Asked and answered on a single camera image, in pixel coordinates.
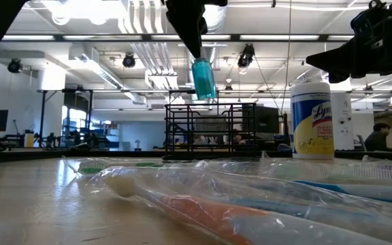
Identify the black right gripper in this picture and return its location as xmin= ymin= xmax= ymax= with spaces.
xmin=306 ymin=9 xmax=392 ymax=84

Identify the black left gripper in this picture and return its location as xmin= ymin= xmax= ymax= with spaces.
xmin=164 ymin=0 xmax=229 ymax=59

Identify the small teal mouthwash bottle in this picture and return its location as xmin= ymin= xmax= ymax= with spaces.
xmin=191 ymin=57 xmax=218 ymax=101

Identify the pale toothbrush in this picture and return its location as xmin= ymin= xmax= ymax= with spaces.
xmin=195 ymin=151 xmax=319 ymax=181

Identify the blue toothbrush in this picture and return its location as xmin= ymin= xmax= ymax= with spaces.
xmin=293 ymin=178 xmax=392 ymax=208
xmin=229 ymin=197 xmax=392 ymax=245

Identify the green bristle toothbrush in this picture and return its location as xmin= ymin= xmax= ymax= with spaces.
xmin=63 ymin=157 xmax=169 ymax=176

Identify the orange toothbrush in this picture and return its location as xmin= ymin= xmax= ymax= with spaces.
xmin=88 ymin=165 xmax=392 ymax=245

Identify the black ceiling spotlight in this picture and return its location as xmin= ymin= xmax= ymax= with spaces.
xmin=237 ymin=44 xmax=256 ymax=69
xmin=122 ymin=52 xmax=137 ymax=69
xmin=7 ymin=58 xmax=24 ymax=74

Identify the Lysol wipes canister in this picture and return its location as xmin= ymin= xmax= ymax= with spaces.
xmin=289 ymin=81 xmax=336 ymax=161

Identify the person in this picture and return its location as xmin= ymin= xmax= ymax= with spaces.
xmin=363 ymin=122 xmax=392 ymax=152

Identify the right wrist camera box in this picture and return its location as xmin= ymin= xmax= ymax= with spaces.
xmin=350 ymin=0 xmax=392 ymax=37

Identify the black workstation frame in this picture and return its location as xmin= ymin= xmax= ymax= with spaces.
xmin=37 ymin=88 xmax=95 ymax=148

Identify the black aluminium table frame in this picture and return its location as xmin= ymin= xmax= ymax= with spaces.
xmin=0 ymin=148 xmax=392 ymax=164

